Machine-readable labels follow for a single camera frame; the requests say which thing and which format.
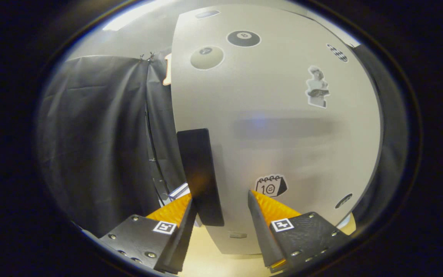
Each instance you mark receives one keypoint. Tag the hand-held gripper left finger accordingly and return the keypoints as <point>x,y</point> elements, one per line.
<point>181,242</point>

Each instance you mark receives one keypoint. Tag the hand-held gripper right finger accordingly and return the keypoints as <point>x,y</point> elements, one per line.
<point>263,238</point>

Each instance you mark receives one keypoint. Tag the white cabinet door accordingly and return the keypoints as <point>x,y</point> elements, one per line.
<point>283,154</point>

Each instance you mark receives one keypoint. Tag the black backdrop cloth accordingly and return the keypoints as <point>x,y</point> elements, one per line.
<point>98,134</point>

